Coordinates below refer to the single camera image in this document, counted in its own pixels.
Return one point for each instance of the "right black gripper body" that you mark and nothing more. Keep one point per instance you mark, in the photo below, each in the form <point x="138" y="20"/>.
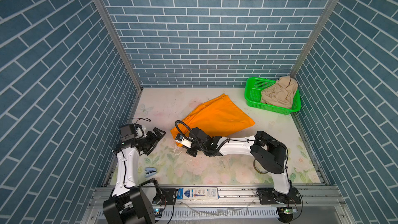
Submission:
<point x="195" y="148"/>

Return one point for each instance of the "white blue paper box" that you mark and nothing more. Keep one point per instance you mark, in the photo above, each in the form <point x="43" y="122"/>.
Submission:
<point x="204" y="193"/>

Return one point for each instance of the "aluminium front rail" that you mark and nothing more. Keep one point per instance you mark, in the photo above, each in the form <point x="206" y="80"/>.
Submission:
<point x="246" y="195"/>

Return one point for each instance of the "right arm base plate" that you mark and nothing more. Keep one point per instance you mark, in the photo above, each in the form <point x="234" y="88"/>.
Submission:
<point x="271" y="196"/>

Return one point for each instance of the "orange shorts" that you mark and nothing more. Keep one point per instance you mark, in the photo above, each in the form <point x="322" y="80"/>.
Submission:
<point x="219" y="117"/>

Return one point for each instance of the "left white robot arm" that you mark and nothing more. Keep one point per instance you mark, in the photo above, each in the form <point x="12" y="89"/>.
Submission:
<point x="131" y="202"/>

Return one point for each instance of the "white slotted cable duct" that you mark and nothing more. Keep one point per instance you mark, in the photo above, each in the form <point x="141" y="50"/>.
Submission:
<point x="219" y="213"/>

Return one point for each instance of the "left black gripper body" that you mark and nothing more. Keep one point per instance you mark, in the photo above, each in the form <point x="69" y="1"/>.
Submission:
<point x="146" y="143"/>

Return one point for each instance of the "beige shorts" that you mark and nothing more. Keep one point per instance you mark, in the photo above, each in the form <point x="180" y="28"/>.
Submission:
<point x="280" y="94"/>

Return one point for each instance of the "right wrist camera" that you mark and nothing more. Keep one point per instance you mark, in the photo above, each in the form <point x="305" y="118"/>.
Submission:
<point x="182" y="141"/>

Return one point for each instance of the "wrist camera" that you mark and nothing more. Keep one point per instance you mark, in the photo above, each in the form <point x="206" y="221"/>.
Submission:
<point x="139" y="132"/>
<point x="182" y="141"/>

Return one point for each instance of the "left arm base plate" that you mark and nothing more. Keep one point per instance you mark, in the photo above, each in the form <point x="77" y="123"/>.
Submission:
<point x="165" y="197"/>

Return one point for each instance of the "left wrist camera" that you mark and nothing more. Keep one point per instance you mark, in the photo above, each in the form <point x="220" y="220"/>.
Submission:
<point x="139" y="132"/>

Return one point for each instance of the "green plastic basket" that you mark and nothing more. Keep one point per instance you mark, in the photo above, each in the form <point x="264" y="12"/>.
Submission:
<point x="253" y="89"/>

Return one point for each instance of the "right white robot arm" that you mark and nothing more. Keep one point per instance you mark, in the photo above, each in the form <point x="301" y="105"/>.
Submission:
<point x="271" y="154"/>

